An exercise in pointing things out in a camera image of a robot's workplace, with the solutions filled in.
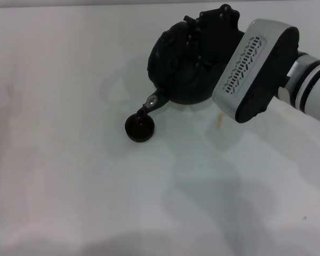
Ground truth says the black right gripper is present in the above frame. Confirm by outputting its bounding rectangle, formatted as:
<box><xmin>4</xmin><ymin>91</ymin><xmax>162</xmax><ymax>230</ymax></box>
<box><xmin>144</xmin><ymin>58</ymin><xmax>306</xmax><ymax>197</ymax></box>
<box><xmin>183</xmin><ymin>3</ymin><xmax>246</xmax><ymax>69</ymax></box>

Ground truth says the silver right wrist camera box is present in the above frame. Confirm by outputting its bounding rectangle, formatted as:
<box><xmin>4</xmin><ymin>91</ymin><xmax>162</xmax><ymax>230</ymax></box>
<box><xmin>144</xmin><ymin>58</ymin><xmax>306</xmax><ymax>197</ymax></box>
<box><xmin>211</xmin><ymin>18</ymin><xmax>301</xmax><ymax>124</ymax></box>

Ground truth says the black round teapot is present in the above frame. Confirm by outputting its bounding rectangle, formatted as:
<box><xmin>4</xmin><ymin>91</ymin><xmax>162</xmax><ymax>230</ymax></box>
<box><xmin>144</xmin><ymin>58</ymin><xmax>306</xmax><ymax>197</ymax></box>
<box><xmin>137</xmin><ymin>21</ymin><xmax>231</xmax><ymax>116</ymax></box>

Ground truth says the small dark teacup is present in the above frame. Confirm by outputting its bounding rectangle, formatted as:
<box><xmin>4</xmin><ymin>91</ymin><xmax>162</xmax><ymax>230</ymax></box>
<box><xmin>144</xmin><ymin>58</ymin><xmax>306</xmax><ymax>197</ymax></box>
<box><xmin>124</xmin><ymin>113</ymin><xmax>156</xmax><ymax>143</ymax></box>

